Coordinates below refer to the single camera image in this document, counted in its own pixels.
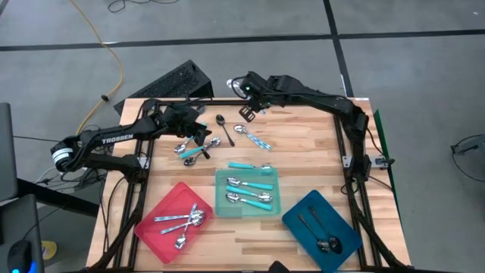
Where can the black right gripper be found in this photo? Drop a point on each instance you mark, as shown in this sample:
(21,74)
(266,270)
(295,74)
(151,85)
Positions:
(255,89)

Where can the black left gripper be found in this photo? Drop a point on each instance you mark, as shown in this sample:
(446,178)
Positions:
(180,119)

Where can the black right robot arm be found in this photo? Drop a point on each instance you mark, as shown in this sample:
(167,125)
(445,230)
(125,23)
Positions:
(322,100)

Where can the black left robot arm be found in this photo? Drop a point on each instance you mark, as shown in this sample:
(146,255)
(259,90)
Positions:
(117,138)

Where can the black perforated computer tower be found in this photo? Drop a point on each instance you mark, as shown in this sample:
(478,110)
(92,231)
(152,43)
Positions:
(174,81)

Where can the green translucent plastic bin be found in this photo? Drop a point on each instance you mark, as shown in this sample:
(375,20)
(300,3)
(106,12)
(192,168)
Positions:
(223,210)

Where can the red translucent plastic bin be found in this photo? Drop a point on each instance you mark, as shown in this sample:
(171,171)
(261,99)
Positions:
(159,246)

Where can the dark green panel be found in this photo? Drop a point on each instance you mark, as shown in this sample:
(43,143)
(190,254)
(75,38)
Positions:
(382,142)

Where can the black desk leg bar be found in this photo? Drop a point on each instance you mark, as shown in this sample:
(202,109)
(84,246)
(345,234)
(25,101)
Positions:
(76,208)

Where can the blue plastic bin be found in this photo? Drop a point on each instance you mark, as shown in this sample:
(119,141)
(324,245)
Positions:
(303,235)

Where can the silver mounting plate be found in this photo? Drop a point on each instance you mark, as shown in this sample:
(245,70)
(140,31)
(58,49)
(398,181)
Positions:
(380,162)

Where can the yellow round object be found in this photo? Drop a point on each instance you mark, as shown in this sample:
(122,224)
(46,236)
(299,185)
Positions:
(49,250)

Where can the dark grey desk panel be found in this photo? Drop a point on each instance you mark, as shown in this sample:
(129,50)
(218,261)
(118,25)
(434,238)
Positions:
(7,151)

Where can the dark grey desk surface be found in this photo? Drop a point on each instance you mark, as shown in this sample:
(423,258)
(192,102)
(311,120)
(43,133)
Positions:
(19,220)

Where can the black computer mouse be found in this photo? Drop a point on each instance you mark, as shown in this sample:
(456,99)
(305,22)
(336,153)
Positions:
(19,258)

